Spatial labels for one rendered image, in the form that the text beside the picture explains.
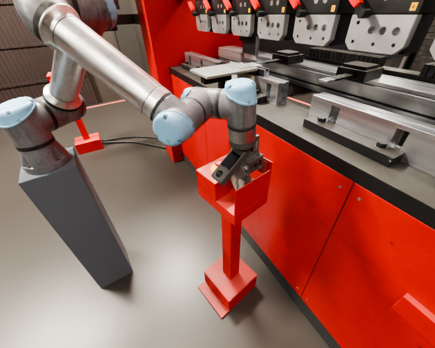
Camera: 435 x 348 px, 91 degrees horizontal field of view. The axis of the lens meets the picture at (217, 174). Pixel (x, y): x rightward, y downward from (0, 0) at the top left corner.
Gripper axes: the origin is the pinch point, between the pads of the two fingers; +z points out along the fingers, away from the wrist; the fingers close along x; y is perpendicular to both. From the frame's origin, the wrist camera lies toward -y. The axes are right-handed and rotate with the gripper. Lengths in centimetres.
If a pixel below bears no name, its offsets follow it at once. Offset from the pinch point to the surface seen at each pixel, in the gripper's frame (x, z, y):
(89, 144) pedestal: 213, 62, -22
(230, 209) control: -1.8, 2.3, -5.5
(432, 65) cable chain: -21, -24, 75
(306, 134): -5.3, -12.0, 27.0
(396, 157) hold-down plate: -30.2, -14.9, 27.7
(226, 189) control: 4.5, 0.4, -1.5
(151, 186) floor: 113, 73, 0
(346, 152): -19.3, -12.1, 25.5
